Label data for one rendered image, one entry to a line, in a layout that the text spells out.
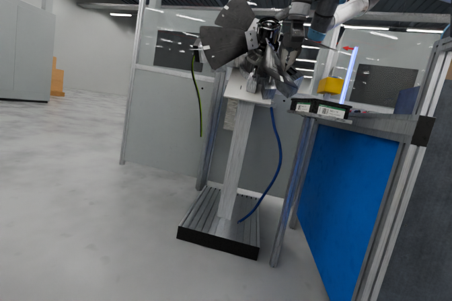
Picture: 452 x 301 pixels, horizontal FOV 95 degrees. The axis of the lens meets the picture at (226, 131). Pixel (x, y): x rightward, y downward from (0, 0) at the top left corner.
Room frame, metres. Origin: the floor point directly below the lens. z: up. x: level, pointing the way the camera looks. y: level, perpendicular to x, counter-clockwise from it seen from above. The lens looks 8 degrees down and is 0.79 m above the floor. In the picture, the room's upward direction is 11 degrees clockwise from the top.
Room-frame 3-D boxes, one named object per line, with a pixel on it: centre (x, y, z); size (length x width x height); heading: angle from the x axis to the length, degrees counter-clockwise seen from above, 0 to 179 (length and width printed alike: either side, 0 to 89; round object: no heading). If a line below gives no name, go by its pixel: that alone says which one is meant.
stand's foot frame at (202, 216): (1.35, -0.10, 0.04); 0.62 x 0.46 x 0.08; 173
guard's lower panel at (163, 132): (1.85, -0.30, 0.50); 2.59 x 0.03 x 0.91; 83
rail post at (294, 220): (1.42, -0.61, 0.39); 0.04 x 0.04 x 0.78; 83
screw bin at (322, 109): (0.95, -0.38, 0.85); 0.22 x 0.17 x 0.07; 9
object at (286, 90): (1.16, -0.27, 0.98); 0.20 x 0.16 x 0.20; 173
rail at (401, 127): (1.00, -0.56, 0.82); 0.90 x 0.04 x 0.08; 173
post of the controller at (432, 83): (0.57, -0.51, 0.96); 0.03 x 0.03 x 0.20; 83
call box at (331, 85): (1.39, -0.61, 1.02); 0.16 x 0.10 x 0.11; 173
